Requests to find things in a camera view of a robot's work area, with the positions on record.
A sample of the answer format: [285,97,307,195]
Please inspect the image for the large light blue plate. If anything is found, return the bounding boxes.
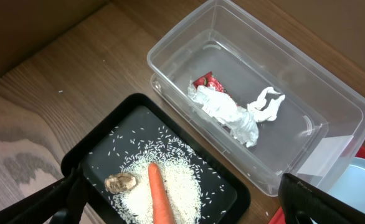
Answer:
[313,157,365,213]

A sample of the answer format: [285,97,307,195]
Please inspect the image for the orange carrot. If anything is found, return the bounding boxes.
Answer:
[148,163,175,224]

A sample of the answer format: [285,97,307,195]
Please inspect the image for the red snack wrapper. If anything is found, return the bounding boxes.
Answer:
[189,72,231,98]

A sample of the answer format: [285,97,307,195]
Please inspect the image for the black food waste tray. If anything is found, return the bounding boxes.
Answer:
[61,93,251,223]

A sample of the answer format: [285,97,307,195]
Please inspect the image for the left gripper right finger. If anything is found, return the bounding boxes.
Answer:
[278,173,365,224]

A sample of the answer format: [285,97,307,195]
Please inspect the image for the white rice grains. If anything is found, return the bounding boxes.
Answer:
[83,124,234,223]

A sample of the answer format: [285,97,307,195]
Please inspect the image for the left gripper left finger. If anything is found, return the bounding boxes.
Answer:
[0,167,88,223]

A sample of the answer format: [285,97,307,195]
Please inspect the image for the brown walnut food scrap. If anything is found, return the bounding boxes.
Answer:
[104,172,137,194]

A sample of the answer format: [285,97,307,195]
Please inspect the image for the red serving tray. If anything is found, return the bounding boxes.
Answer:
[268,146,365,224]

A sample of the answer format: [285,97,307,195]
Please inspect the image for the white tissue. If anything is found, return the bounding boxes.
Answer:
[187,85,285,147]

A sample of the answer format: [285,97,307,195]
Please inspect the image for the clear plastic waste bin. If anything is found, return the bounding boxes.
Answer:
[147,1,365,197]

